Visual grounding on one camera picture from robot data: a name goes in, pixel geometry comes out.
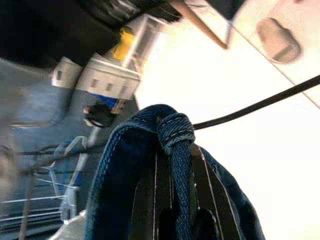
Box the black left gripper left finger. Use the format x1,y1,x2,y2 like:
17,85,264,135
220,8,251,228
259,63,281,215
131,149,176,240

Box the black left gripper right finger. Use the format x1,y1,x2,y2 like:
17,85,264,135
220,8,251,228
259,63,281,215
191,147,242,240

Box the dark blue jeans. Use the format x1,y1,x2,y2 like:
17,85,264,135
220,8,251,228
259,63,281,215
84,104,266,240

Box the black metal clothes rack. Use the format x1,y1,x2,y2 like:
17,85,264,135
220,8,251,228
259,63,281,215
193,74,320,131

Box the wooden furniture leg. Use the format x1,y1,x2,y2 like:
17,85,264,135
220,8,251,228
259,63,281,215
174,0,231,50

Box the beige slipper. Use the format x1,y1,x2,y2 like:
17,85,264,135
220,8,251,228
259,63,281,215
256,16,305,64

